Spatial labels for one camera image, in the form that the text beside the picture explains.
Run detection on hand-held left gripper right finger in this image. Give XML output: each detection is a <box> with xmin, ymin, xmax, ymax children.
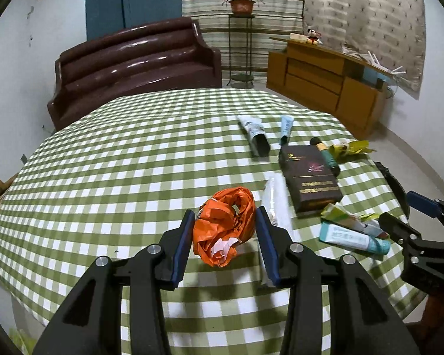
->
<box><xmin>256</xmin><ymin>207</ymin><xmax>420</xmax><ymax>355</ymax></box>

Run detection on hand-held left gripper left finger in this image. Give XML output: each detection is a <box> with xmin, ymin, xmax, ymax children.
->
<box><xmin>33</xmin><ymin>209</ymin><xmax>196</xmax><ymax>355</ymax></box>

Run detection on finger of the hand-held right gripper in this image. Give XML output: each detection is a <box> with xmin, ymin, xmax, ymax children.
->
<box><xmin>407</xmin><ymin>191</ymin><xmax>444</xmax><ymax>243</ymax></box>
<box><xmin>378</xmin><ymin>212</ymin><xmax>444</xmax><ymax>263</ymax></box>

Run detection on orange plastic bag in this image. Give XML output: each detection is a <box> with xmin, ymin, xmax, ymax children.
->
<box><xmin>192</xmin><ymin>187</ymin><xmax>256</xmax><ymax>268</ymax></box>

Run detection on yellow wrapper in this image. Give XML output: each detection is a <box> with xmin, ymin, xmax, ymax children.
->
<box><xmin>329</xmin><ymin>140</ymin><xmax>376</xmax><ymax>163</ymax></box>

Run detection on green marker with black cap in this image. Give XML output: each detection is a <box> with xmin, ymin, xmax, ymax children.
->
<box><xmin>310</xmin><ymin>137</ymin><xmax>342</xmax><ymax>177</ymax></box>

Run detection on brown wooden furniture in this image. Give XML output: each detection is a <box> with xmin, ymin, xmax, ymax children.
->
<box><xmin>407</xmin><ymin>291</ymin><xmax>444</xmax><ymax>355</ymax></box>

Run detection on clear plastic wrapper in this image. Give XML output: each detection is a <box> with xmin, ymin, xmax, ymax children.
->
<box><xmin>257</xmin><ymin>174</ymin><xmax>293</xmax><ymax>289</ymax></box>

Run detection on teal and white toothpaste tube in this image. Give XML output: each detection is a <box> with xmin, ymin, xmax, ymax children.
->
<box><xmin>319</xmin><ymin>223</ymin><xmax>392</xmax><ymax>255</ymax></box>

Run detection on green and white crumpled wrapper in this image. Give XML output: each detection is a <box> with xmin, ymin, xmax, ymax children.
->
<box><xmin>320</xmin><ymin>203</ymin><xmax>389</xmax><ymax>239</ymax></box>

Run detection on dark brown box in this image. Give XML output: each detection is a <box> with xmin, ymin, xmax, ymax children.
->
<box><xmin>279</xmin><ymin>145</ymin><xmax>343</xmax><ymax>214</ymax></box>

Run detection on green checked tablecloth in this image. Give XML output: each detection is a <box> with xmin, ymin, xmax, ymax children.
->
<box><xmin>0</xmin><ymin>88</ymin><xmax>426</xmax><ymax>355</ymax></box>

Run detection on black and white squeezed tube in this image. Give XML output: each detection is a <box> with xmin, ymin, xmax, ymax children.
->
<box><xmin>238</xmin><ymin>115</ymin><xmax>271</xmax><ymax>157</ymax></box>

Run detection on small light blue tube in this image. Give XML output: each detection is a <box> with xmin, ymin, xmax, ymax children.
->
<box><xmin>279</xmin><ymin>115</ymin><xmax>295</xmax><ymax>146</ymax></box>

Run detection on white paper strips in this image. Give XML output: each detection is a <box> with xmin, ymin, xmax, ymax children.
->
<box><xmin>342</xmin><ymin>44</ymin><xmax>408</xmax><ymax>78</ymax></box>

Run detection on wooden cabinet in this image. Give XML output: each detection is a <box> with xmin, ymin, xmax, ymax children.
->
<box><xmin>266</xmin><ymin>37</ymin><xmax>396</xmax><ymax>139</ymax></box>

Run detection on black metal plant stand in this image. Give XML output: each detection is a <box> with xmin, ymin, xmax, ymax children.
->
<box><xmin>227</xmin><ymin>14</ymin><xmax>256</xmax><ymax>89</ymax></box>

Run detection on dark brown leather sofa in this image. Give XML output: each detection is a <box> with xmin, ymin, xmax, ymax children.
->
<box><xmin>47</xmin><ymin>17</ymin><xmax>223</xmax><ymax>131</ymax></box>

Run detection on beige patterned curtain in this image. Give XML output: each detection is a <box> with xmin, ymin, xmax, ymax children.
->
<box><xmin>303</xmin><ymin>0</ymin><xmax>427</xmax><ymax>100</ymax></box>

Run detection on mouse plush toy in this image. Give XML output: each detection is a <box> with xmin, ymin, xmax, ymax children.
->
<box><xmin>305</xmin><ymin>27</ymin><xmax>323</xmax><ymax>46</ymax></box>

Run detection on striped curtain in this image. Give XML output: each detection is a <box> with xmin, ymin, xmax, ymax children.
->
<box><xmin>181</xmin><ymin>0</ymin><xmax>305</xmax><ymax>75</ymax></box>

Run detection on potted plant in orange pot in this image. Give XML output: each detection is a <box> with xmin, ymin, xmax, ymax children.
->
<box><xmin>221</xmin><ymin>0</ymin><xmax>265</xmax><ymax>16</ymax></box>

